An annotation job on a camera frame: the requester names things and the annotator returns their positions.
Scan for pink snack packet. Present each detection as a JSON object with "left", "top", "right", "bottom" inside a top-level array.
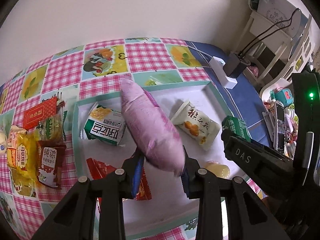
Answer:
[{"left": 120, "top": 79, "right": 185, "bottom": 177}]

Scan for red cracker packet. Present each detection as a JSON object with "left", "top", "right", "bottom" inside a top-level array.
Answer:
[{"left": 86, "top": 158, "right": 152, "bottom": 201}]

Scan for green white cracker packet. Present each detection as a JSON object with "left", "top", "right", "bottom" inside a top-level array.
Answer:
[{"left": 80, "top": 102, "right": 126, "bottom": 146}]

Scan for cream persimmon snack packet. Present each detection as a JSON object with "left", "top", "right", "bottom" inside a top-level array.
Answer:
[{"left": 171, "top": 100, "right": 221, "bottom": 151}]

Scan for red brown milk biscuit packet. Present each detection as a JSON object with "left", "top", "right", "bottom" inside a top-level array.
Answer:
[{"left": 36, "top": 140, "right": 66, "bottom": 189}]

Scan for red rectangular snack box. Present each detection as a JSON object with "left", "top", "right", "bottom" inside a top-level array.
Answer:
[{"left": 22, "top": 96, "right": 57, "bottom": 130}]

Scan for yellow soft bread packet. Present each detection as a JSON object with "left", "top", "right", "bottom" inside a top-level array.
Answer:
[{"left": 7, "top": 133, "right": 38, "bottom": 198}]

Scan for orange small cake packet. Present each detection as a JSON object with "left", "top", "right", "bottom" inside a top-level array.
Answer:
[{"left": 7, "top": 125, "right": 27, "bottom": 148}]

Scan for round pastry clear wrapper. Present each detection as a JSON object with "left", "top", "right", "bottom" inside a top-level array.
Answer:
[{"left": 0, "top": 131, "right": 8, "bottom": 155}]

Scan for pink checkered tablecloth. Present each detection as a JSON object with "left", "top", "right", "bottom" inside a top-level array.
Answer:
[{"left": 0, "top": 37, "right": 266, "bottom": 240}]

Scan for white tray green rim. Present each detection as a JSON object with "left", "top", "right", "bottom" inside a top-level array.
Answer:
[{"left": 72, "top": 81, "right": 245, "bottom": 239}]

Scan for black phone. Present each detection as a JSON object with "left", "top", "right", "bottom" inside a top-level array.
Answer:
[{"left": 273, "top": 101, "right": 286, "bottom": 154}]

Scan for blue plaid bed sheet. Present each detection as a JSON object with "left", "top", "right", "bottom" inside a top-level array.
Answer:
[{"left": 186, "top": 41, "right": 272, "bottom": 147}]

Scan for white power strip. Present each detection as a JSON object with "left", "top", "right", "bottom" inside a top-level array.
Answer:
[{"left": 209, "top": 56, "right": 238, "bottom": 89}]

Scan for black power adapter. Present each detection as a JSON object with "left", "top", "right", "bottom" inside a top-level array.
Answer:
[{"left": 223, "top": 53, "right": 251, "bottom": 79}]

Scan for white wooden chair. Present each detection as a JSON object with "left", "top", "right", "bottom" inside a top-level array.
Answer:
[{"left": 233, "top": 10, "right": 315, "bottom": 101}]

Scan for black cables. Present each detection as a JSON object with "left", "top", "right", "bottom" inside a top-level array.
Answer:
[{"left": 237, "top": 8, "right": 302, "bottom": 59}]

